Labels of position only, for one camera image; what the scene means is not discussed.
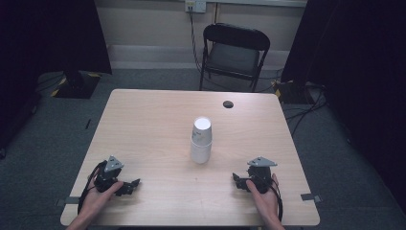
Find black power cable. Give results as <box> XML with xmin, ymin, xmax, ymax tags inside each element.
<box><xmin>189</xmin><ymin>5</ymin><xmax>205</xmax><ymax>75</ymax></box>

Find black stand base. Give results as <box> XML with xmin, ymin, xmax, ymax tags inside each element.
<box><xmin>273</xmin><ymin>80</ymin><xmax>308</xmax><ymax>105</ymax></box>
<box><xmin>50</xmin><ymin>70</ymin><xmax>102</xmax><ymax>100</ymax></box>

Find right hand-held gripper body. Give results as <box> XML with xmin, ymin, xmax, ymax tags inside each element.
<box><xmin>246</xmin><ymin>155</ymin><xmax>279</xmax><ymax>195</ymax></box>

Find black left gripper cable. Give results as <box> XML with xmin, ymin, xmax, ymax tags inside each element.
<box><xmin>77</xmin><ymin>160</ymin><xmax>108</xmax><ymax>216</ymax></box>

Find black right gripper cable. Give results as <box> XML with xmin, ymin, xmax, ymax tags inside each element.
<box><xmin>270</xmin><ymin>180</ymin><xmax>285</xmax><ymax>222</ymax></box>

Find black folding chair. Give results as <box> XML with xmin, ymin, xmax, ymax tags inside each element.
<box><xmin>198</xmin><ymin>22</ymin><xmax>272</xmax><ymax>93</ymax></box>

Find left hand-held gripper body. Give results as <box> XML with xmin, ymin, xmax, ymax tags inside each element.
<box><xmin>93</xmin><ymin>155</ymin><xmax>124</xmax><ymax>194</ymax></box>

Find white wall socket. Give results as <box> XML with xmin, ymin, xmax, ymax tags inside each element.
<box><xmin>185</xmin><ymin>0</ymin><xmax>208</xmax><ymax>14</ymax></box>

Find white paper cup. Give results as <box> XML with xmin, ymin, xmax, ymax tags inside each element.
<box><xmin>191</xmin><ymin>116</ymin><xmax>214</xmax><ymax>146</ymax></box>
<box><xmin>190</xmin><ymin>137</ymin><xmax>213</xmax><ymax>165</ymax></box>

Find person's right hand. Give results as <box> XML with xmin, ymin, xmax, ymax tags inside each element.
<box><xmin>245</xmin><ymin>172</ymin><xmax>282</xmax><ymax>225</ymax></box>

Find black floor cables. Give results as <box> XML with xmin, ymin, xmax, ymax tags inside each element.
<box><xmin>281</xmin><ymin>81</ymin><xmax>328</xmax><ymax>137</ymax></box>

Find grey tape strip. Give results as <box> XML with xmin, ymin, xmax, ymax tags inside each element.
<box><xmin>300</xmin><ymin>193</ymin><xmax>322</xmax><ymax>204</ymax></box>
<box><xmin>55</xmin><ymin>195</ymin><xmax>81</xmax><ymax>207</ymax></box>

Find black curtain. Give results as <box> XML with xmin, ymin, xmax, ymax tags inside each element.
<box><xmin>281</xmin><ymin>0</ymin><xmax>406</xmax><ymax>212</ymax></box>
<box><xmin>0</xmin><ymin>0</ymin><xmax>113</xmax><ymax>151</ymax></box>

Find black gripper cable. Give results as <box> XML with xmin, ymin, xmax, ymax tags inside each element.
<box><xmin>270</xmin><ymin>180</ymin><xmax>285</xmax><ymax>222</ymax></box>
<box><xmin>77</xmin><ymin>160</ymin><xmax>108</xmax><ymax>216</ymax></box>

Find person's left hand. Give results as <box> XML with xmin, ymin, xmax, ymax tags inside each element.
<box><xmin>78</xmin><ymin>177</ymin><xmax>124</xmax><ymax>222</ymax></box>

